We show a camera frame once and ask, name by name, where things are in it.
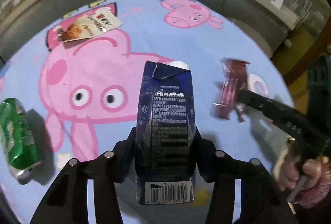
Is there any crushed green drink can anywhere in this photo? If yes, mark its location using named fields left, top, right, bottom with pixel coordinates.
left=1, top=98, right=42, bottom=184

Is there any dark blue milk carton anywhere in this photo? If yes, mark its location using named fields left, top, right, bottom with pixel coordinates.
left=135, top=61, right=196, bottom=206

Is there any Peppa Pig blue tablecloth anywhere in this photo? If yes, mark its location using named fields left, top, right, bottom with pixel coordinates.
left=1, top=0, right=293, bottom=223

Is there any person's right hand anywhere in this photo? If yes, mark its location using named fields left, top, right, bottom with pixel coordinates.
left=272, top=140, right=330, bottom=209

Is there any white food packet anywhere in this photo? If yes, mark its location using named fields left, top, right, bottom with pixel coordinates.
left=57, top=8, right=122, bottom=42

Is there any dark red snack wrapper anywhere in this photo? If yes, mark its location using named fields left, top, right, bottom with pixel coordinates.
left=212, top=58, right=250, bottom=123

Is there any beige plastic trash bin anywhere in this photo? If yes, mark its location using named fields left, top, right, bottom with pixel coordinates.
left=228, top=17, right=273, bottom=58

